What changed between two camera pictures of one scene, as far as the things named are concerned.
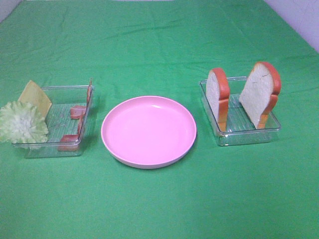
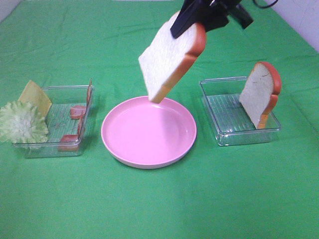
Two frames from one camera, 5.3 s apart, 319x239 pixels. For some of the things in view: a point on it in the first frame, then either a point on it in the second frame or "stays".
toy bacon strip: x=70 y=142 stays
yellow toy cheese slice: x=33 y=96 stays
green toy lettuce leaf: x=22 y=124 stays
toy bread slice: x=218 y=93 to x=166 y=59
